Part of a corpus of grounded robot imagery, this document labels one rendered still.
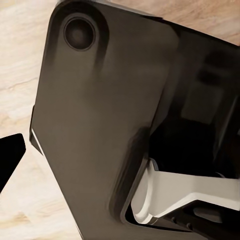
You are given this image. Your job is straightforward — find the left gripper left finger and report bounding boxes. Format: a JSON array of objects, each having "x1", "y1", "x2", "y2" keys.
[{"x1": 0, "y1": 133, "x2": 26, "y2": 193}]

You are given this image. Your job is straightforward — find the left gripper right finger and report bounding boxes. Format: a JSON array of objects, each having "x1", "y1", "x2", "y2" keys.
[{"x1": 224, "y1": 133, "x2": 240, "y2": 173}]

